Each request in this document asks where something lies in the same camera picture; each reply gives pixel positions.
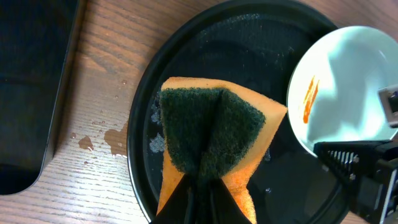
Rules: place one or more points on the round black tray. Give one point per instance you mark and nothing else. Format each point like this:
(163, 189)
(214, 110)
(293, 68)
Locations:
(255, 44)

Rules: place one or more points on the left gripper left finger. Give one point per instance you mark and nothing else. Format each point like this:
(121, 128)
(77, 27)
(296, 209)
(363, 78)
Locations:
(180, 208)

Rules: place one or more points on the light blue plate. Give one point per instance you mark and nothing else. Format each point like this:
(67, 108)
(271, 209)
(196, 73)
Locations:
(333, 93)

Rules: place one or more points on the black rectangular bin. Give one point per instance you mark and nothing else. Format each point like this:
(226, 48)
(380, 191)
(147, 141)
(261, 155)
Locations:
(38, 45)

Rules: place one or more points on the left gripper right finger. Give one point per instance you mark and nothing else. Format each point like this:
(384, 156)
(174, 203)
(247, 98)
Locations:
(222, 208)

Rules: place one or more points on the yellow green sponge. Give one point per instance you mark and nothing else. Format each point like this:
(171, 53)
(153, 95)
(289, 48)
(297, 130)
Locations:
(215, 129)

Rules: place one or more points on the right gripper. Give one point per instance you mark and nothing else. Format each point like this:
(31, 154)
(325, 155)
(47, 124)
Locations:
(371, 166)

